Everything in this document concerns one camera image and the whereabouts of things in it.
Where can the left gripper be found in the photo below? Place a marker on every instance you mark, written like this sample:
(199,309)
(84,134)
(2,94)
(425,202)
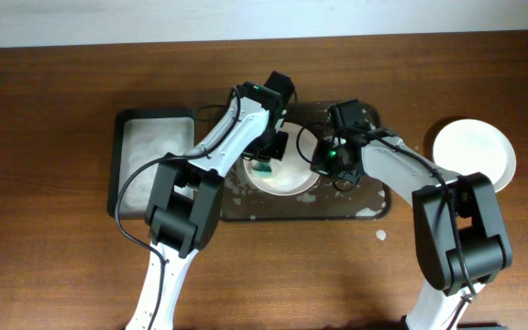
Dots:
(267,149)

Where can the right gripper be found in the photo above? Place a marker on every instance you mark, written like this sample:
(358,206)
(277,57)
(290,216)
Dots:
(330,167)

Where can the green yellow sponge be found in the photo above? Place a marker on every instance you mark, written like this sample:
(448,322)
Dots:
(260,168)

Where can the white plate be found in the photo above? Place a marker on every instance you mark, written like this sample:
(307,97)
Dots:
(292,174)

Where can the cream plate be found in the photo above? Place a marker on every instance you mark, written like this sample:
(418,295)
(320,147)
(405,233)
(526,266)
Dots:
(467,146)

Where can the pale blue plate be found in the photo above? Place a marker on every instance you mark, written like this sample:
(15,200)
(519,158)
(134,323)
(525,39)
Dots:
(508,164)

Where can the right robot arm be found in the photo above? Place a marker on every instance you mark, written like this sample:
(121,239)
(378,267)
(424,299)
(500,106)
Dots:
(461,241)

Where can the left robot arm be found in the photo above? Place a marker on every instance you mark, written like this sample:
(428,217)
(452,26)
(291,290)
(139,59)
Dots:
(186,196)

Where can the dark brown serving tray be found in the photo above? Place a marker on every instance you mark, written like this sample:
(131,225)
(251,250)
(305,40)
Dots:
(368,199)

